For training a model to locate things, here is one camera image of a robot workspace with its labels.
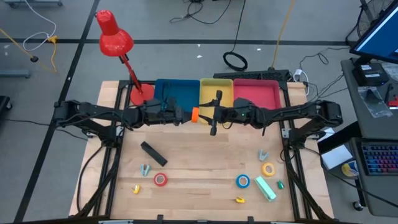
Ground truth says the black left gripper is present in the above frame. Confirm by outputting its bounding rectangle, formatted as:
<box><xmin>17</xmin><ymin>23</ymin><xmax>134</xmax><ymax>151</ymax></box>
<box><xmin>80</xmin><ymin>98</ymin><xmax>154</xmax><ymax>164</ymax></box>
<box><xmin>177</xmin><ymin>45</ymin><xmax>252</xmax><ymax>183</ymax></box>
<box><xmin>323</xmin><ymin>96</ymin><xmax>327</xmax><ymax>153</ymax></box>
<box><xmin>141</xmin><ymin>98</ymin><xmax>193</xmax><ymax>128</ymax></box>

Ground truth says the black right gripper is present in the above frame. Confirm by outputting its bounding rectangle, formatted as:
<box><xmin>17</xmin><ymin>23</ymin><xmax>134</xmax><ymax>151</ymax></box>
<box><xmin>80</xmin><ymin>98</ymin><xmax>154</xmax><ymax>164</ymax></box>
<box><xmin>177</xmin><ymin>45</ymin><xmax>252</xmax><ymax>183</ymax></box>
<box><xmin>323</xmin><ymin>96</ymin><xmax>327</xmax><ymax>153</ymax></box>
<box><xmin>198</xmin><ymin>90</ymin><xmax>261</xmax><ymax>137</ymax></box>

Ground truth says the black stapler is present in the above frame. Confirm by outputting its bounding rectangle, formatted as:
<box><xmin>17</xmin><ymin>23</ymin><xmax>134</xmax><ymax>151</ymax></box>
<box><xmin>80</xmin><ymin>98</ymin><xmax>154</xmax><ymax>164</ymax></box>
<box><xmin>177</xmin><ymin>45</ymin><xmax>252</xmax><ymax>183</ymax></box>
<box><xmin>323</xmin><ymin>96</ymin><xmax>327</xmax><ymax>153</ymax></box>
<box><xmin>140</xmin><ymin>141</ymin><xmax>169</xmax><ymax>167</ymax></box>

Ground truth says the red tape roll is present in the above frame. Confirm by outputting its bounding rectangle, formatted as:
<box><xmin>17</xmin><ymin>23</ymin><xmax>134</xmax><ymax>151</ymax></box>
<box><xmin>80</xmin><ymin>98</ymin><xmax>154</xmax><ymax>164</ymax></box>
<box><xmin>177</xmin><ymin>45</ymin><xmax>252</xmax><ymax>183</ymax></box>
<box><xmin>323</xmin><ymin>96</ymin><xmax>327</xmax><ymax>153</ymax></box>
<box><xmin>153</xmin><ymin>172</ymin><xmax>169</xmax><ymax>187</ymax></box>

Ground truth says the blue tape roll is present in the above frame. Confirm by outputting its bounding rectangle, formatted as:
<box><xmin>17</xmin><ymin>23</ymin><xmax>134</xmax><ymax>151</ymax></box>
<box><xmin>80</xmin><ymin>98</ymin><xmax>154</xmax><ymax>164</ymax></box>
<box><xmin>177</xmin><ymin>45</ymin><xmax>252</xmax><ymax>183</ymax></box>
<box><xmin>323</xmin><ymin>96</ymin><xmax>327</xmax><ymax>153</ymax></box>
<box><xmin>235</xmin><ymin>174</ymin><xmax>251</xmax><ymax>189</ymax></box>

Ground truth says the yellow tape roll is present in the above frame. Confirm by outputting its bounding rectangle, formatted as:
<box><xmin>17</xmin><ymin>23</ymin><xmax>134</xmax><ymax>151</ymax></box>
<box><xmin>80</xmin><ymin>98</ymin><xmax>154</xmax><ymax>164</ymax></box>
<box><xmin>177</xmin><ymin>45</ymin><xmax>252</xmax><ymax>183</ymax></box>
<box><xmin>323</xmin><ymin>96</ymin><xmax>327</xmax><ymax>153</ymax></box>
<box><xmin>261</xmin><ymin>162</ymin><xmax>277</xmax><ymax>177</ymax></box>

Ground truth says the mint green stapler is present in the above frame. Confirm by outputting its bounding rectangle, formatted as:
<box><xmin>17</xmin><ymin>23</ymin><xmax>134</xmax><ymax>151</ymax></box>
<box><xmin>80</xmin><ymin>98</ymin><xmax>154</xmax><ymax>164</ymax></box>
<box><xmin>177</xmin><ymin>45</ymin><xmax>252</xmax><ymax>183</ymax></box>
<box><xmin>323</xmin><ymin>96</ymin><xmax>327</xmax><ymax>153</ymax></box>
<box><xmin>254</xmin><ymin>175</ymin><xmax>277</xmax><ymax>203</ymax></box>

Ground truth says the yellow plastic bin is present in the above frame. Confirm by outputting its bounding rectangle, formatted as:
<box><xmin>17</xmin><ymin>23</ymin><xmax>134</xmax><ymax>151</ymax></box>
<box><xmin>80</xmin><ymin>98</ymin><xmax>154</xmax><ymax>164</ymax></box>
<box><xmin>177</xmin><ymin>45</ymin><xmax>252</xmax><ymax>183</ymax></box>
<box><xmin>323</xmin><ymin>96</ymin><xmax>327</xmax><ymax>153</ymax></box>
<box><xmin>198</xmin><ymin>78</ymin><xmax>234</xmax><ymax>124</ymax></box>

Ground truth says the blue plastic bin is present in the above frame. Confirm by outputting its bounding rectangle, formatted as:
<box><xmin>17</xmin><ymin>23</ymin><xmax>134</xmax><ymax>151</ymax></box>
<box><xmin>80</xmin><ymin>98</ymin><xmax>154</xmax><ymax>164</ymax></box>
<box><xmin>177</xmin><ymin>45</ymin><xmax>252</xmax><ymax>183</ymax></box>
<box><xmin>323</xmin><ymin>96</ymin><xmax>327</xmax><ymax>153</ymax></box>
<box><xmin>154</xmin><ymin>78</ymin><xmax>201</xmax><ymax>113</ymax></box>

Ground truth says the pink red plastic bin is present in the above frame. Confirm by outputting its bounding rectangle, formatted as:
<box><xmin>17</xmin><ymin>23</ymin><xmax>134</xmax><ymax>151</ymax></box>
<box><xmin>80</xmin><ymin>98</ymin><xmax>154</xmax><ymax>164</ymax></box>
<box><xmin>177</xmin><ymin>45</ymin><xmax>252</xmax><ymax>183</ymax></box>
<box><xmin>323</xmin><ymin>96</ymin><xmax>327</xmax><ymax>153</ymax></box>
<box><xmin>233</xmin><ymin>78</ymin><xmax>282</xmax><ymax>110</ymax></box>

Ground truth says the black perforated metal case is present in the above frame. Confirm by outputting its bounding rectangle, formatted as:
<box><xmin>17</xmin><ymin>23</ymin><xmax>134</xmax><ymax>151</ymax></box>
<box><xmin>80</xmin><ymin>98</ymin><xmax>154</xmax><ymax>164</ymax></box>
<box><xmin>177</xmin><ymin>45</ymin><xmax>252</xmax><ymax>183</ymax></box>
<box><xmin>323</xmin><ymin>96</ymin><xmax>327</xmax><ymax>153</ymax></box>
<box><xmin>213</xmin><ymin>69</ymin><xmax>290</xmax><ymax>80</ymax></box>

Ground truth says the white power adapter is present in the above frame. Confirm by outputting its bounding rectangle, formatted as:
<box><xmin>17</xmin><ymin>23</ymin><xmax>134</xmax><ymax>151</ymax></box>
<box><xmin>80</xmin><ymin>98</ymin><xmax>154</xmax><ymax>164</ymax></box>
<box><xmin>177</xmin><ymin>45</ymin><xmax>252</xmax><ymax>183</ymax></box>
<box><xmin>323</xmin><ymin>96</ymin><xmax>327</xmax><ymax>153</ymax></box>
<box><xmin>293</xmin><ymin>68</ymin><xmax>311</xmax><ymax>96</ymax></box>

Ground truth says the red desk lamp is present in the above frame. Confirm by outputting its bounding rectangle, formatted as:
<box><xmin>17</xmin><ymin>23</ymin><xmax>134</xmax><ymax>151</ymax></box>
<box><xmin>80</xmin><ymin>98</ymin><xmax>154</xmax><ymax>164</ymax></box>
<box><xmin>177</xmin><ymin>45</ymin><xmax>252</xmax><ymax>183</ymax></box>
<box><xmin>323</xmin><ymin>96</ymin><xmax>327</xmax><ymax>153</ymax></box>
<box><xmin>95</xmin><ymin>9</ymin><xmax>155</xmax><ymax>106</ymax></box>

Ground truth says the white cardboard box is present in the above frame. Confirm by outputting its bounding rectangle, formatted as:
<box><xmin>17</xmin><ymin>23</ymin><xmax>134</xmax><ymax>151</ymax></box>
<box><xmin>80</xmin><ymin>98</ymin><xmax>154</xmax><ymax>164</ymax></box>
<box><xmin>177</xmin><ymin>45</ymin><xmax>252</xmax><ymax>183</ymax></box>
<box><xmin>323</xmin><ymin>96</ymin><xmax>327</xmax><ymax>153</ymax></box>
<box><xmin>320</xmin><ymin>144</ymin><xmax>354</xmax><ymax>170</ymax></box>

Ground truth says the yellow and blue roll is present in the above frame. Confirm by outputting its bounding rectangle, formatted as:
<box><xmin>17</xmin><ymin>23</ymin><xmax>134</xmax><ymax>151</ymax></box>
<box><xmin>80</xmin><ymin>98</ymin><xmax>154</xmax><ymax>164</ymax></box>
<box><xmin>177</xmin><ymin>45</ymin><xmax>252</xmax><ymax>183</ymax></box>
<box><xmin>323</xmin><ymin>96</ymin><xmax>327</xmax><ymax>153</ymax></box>
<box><xmin>341</xmin><ymin>160</ymin><xmax>360</xmax><ymax>178</ymax></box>

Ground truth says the clear plastic bag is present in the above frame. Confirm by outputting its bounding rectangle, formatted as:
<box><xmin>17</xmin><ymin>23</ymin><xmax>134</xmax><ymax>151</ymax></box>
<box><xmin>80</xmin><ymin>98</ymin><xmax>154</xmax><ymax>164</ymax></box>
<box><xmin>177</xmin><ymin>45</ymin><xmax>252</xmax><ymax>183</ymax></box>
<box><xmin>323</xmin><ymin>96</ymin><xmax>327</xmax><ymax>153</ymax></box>
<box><xmin>357</xmin><ymin>86</ymin><xmax>393</xmax><ymax>119</ymax></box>

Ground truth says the grey side desk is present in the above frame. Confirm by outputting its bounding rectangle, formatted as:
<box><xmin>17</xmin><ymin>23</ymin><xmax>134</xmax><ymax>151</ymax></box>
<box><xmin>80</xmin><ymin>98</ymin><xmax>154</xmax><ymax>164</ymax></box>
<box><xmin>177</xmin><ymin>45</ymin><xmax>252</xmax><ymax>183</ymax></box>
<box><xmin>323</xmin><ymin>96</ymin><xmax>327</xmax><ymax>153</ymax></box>
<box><xmin>340</xmin><ymin>57</ymin><xmax>398</xmax><ymax>218</ymax></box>

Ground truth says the small black box computer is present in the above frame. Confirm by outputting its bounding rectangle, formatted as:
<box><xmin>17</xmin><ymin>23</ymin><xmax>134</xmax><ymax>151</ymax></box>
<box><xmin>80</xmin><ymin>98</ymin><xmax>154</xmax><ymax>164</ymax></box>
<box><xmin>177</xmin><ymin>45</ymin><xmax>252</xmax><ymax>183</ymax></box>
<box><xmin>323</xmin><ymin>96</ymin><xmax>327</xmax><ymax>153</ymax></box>
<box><xmin>351</xmin><ymin>63</ymin><xmax>390</xmax><ymax>87</ymax></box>

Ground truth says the backlit rainbow keyboard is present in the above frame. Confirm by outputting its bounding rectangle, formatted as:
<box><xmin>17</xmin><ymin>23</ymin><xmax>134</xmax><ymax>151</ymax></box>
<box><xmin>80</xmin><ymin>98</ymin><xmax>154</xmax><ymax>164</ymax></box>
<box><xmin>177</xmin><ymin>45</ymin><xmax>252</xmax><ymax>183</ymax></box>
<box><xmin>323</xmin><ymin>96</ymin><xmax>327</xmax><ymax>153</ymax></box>
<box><xmin>360</xmin><ymin>141</ymin><xmax>398</xmax><ymax>177</ymax></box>

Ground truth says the black floor fan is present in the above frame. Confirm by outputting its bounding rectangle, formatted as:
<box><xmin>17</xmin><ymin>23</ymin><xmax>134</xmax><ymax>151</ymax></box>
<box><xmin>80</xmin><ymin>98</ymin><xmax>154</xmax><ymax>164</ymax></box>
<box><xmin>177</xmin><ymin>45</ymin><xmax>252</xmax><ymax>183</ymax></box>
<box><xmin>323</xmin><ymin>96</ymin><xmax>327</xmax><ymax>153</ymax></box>
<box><xmin>345</xmin><ymin>0</ymin><xmax>396</xmax><ymax>47</ymax></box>

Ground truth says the grey metal base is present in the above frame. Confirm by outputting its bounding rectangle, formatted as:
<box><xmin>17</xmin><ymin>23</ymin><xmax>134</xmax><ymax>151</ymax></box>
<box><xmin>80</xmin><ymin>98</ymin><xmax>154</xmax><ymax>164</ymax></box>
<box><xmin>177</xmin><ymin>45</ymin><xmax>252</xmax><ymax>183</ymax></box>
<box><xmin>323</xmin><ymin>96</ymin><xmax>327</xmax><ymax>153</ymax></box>
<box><xmin>0</xmin><ymin>68</ymin><xmax>32</xmax><ymax>79</ymax></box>
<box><xmin>2</xmin><ymin>0</ymin><xmax>63</xmax><ymax>8</ymax></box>

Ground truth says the computer monitor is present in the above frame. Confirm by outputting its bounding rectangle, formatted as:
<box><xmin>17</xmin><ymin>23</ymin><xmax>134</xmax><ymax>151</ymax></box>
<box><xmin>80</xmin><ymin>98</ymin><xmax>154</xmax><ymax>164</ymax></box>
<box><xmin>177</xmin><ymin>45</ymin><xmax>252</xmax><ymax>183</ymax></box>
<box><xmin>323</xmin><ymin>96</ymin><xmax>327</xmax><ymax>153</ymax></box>
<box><xmin>349</xmin><ymin>0</ymin><xmax>398</xmax><ymax>65</ymax></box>

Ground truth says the black caster foot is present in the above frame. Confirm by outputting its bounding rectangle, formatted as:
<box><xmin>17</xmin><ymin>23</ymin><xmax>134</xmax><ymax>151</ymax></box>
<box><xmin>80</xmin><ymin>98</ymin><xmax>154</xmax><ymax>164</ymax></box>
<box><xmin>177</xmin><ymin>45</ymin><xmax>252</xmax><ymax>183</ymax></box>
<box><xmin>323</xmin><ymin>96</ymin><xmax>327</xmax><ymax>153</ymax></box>
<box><xmin>0</xmin><ymin>95</ymin><xmax>13</xmax><ymax>118</ymax></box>

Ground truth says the long black coiled cable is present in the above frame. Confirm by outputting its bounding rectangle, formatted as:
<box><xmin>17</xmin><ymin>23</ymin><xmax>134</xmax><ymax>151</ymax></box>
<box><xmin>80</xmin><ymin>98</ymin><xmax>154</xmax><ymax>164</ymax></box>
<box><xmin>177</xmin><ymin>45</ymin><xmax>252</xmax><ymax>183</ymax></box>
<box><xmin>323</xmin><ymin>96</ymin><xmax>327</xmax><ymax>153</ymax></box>
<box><xmin>222</xmin><ymin>0</ymin><xmax>249</xmax><ymax>72</ymax></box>

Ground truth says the black aluminium table frame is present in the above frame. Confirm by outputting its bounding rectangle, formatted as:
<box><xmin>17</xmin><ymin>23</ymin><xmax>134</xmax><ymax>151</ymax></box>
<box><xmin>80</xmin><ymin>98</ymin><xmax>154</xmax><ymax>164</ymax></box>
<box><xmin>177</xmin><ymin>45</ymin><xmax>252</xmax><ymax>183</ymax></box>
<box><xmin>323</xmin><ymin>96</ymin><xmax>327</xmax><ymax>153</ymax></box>
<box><xmin>18</xmin><ymin>79</ymin><xmax>343</xmax><ymax>224</ymax></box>

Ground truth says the thin black looped cable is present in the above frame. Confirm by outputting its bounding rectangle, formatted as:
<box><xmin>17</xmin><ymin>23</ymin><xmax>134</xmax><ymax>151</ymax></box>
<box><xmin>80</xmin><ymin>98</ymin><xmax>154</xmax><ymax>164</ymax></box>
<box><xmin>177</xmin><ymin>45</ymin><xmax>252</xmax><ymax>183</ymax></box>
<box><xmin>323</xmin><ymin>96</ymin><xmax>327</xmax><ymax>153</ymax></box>
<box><xmin>169</xmin><ymin>0</ymin><xmax>233</xmax><ymax>25</ymax></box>

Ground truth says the yellow hanging power cable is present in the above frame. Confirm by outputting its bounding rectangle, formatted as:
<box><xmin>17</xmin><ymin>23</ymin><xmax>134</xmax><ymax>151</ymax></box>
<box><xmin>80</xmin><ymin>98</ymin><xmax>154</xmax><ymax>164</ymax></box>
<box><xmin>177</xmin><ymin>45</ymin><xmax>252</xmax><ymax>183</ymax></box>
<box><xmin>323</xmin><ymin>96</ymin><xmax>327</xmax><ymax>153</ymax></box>
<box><xmin>267</xmin><ymin>0</ymin><xmax>296</xmax><ymax>72</ymax></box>

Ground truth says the thin black floor cable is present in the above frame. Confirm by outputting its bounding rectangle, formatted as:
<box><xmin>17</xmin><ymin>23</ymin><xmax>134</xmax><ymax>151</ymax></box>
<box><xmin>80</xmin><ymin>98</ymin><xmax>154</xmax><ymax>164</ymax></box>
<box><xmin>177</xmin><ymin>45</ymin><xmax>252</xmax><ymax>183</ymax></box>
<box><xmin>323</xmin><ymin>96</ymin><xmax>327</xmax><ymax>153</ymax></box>
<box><xmin>298</xmin><ymin>45</ymin><xmax>352</xmax><ymax>103</ymax></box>

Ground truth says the yellow extension cord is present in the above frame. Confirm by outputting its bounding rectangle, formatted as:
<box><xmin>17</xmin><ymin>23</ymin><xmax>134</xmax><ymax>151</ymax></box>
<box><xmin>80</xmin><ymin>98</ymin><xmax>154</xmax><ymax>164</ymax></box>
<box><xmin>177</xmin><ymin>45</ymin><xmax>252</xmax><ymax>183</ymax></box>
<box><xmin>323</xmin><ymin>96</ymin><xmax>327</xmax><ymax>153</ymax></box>
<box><xmin>46</xmin><ymin>35</ymin><xmax>60</xmax><ymax>74</ymax></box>

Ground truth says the white floor cable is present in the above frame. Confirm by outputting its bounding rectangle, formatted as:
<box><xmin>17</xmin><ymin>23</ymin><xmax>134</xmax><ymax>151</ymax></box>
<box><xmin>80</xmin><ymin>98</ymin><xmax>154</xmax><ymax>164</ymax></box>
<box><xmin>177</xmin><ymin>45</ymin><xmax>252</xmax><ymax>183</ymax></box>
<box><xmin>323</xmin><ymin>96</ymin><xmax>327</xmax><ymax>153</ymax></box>
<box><xmin>22</xmin><ymin>0</ymin><xmax>58</xmax><ymax>52</ymax></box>

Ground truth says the yellow cord with black plug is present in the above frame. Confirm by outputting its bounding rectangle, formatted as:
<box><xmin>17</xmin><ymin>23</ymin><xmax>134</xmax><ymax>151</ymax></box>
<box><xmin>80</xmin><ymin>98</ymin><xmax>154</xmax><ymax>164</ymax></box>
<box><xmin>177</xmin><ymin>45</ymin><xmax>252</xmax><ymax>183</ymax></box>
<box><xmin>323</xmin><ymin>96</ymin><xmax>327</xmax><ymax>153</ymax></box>
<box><xmin>0</xmin><ymin>27</ymin><xmax>58</xmax><ymax>74</ymax></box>

